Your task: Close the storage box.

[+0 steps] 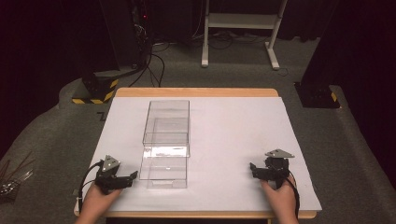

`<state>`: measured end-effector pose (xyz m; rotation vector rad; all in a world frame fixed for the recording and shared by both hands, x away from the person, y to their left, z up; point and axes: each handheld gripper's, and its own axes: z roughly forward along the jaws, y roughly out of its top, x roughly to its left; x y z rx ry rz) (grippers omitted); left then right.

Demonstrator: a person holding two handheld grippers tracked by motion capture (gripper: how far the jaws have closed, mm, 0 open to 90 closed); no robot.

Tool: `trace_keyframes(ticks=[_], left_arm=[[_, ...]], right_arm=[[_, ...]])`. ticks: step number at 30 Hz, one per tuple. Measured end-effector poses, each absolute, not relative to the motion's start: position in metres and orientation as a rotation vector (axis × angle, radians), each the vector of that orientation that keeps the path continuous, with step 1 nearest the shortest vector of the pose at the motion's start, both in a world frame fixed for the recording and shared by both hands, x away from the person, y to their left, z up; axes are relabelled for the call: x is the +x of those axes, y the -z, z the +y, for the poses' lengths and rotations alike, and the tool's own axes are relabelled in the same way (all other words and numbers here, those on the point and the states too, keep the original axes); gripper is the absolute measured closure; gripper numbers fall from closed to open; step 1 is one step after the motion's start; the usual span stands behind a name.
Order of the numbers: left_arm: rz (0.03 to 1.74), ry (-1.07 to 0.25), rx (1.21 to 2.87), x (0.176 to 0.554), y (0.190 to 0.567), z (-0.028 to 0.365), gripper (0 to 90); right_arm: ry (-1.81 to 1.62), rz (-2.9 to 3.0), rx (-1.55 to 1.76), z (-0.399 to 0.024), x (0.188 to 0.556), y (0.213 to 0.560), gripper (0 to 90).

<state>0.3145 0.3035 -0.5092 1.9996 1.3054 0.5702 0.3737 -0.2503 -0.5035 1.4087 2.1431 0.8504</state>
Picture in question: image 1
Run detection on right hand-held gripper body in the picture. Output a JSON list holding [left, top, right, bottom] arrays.
[[262, 148, 295, 190]]

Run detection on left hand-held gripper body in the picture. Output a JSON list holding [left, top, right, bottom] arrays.
[[94, 154, 122, 196]]

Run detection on clear plastic drawer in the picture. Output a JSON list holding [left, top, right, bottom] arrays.
[[138, 145, 191, 190]]

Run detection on clear plastic drawer housing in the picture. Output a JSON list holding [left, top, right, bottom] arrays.
[[142, 99, 191, 159]]

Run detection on person's left hand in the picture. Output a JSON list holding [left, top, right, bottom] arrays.
[[78, 182, 123, 220]]

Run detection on person's right hand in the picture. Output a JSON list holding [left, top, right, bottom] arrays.
[[260, 175, 299, 220]]

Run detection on white table mat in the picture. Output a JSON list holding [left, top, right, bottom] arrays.
[[74, 95, 323, 213]]

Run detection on black square stand base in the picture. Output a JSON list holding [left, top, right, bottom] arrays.
[[293, 81, 342, 109]]

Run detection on black yellow-striped stand base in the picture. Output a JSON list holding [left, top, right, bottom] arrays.
[[71, 68, 120, 105]]

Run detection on bundle of metal rods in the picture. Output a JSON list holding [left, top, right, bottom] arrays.
[[0, 150, 35, 201]]

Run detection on wooden table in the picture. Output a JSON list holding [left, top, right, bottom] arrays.
[[73, 87, 318, 220]]

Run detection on black equipment column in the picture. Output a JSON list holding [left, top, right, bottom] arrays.
[[98, 0, 152, 71]]

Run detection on white metal stand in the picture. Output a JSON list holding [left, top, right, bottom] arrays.
[[201, 0, 290, 71]]

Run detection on dark curtain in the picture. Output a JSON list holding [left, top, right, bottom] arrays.
[[300, 0, 396, 175]]

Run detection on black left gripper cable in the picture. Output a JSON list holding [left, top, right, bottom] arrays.
[[78, 160, 105, 214]]

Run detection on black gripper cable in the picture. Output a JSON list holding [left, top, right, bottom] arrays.
[[78, 160, 105, 214], [287, 170, 302, 218]]

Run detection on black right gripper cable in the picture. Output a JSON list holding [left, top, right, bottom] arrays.
[[287, 170, 302, 218]]

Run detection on black floor cables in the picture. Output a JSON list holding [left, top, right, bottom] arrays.
[[128, 31, 281, 89]]

